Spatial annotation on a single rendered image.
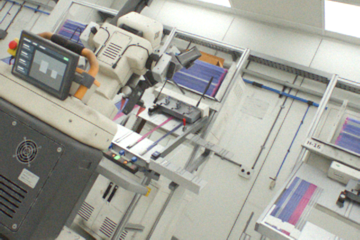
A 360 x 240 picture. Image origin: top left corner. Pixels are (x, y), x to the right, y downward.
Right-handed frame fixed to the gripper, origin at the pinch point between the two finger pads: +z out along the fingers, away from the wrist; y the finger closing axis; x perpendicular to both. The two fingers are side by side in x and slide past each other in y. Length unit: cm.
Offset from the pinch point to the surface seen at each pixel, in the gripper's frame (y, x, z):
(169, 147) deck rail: -41, -27, 18
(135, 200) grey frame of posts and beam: -29, -4, 52
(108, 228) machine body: -30, -32, 93
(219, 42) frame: -63, -97, -63
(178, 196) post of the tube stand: -51, 2, 36
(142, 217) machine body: -46, -23, 72
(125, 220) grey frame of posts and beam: -28, 0, 64
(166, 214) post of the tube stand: -48, 5, 49
